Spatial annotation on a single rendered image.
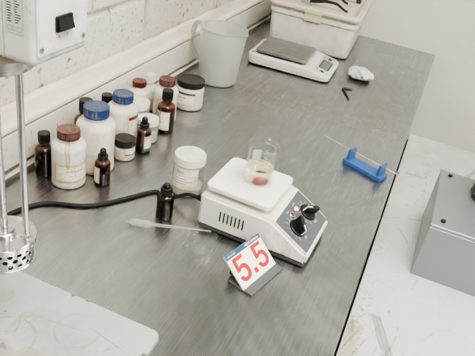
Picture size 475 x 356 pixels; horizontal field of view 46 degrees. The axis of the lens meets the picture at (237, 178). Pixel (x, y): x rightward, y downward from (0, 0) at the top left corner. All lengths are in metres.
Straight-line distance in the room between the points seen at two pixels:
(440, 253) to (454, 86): 1.40
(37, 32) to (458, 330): 0.73
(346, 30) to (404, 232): 0.97
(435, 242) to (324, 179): 0.32
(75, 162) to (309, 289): 0.46
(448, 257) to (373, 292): 0.14
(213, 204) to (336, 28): 1.11
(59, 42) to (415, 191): 0.91
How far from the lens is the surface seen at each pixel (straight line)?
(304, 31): 1.96
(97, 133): 1.05
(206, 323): 0.82
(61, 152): 1.02
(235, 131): 1.32
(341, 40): 1.94
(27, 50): 0.49
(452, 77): 2.32
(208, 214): 0.96
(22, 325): 0.80
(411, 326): 0.92
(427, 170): 1.37
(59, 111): 1.15
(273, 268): 0.93
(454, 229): 0.97
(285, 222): 0.94
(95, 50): 1.29
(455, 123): 2.38
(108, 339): 0.78
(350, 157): 1.29
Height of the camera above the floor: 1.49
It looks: 31 degrees down
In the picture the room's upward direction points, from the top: 10 degrees clockwise
